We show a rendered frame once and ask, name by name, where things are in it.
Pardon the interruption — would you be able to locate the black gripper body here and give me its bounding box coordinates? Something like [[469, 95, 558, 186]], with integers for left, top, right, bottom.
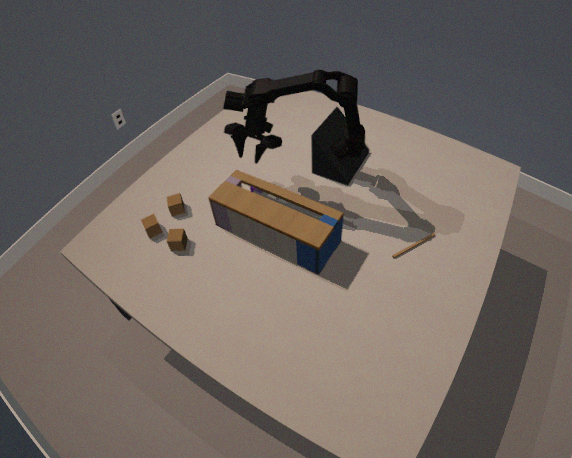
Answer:
[[224, 112, 282, 149]]

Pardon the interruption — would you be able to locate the brown wooden stick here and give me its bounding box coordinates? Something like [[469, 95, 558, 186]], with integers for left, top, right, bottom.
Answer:
[[392, 233, 436, 258]]

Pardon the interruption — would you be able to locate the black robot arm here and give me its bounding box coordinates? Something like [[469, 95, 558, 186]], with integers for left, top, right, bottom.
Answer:
[[224, 69, 365, 162]]

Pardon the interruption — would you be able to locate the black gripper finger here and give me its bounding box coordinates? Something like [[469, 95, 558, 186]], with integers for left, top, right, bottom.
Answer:
[[231, 135, 247, 158], [255, 144, 267, 164]]

